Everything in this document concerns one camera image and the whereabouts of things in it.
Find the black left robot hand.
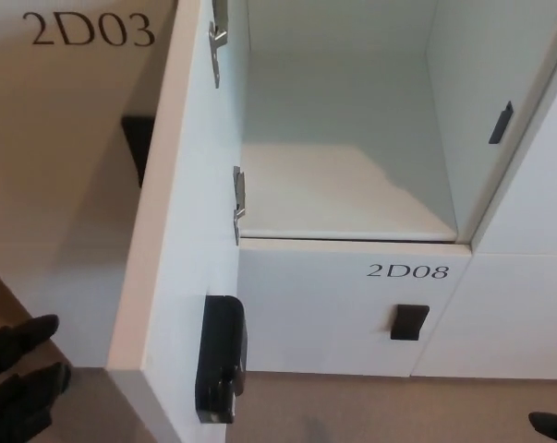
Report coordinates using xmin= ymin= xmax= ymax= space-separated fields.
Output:
xmin=0 ymin=314 xmax=72 ymax=443

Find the plain white cabinet door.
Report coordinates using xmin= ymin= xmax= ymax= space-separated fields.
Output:
xmin=470 ymin=34 xmax=557 ymax=256

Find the white door marked 2D03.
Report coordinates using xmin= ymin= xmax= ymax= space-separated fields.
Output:
xmin=0 ymin=0 xmax=178 ymax=371

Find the white door marked 2D08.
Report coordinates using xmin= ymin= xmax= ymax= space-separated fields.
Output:
xmin=237 ymin=236 xmax=474 ymax=378

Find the open white cabinet door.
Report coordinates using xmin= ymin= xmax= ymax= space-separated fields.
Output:
xmin=105 ymin=0 xmax=243 ymax=443

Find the silver door hinge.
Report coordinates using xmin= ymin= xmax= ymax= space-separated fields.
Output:
xmin=207 ymin=0 xmax=229 ymax=90
xmin=232 ymin=165 xmax=248 ymax=246

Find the white locker cabinet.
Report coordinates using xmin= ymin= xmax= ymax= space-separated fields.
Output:
xmin=0 ymin=0 xmax=557 ymax=380

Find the black lock box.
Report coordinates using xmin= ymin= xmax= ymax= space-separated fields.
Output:
xmin=193 ymin=294 xmax=248 ymax=425

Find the black strike plate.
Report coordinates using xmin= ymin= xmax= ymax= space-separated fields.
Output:
xmin=488 ymin=101 xmax=515 ymax=146

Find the black handle of 2D08 door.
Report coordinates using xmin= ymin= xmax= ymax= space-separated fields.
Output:
xmin=390 ymin=304 xmax=430 ymax=342

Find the black handle of 2D03 door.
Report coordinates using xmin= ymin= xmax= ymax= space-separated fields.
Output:
xmin=120 ymin=116 xmax=156 ymax=188

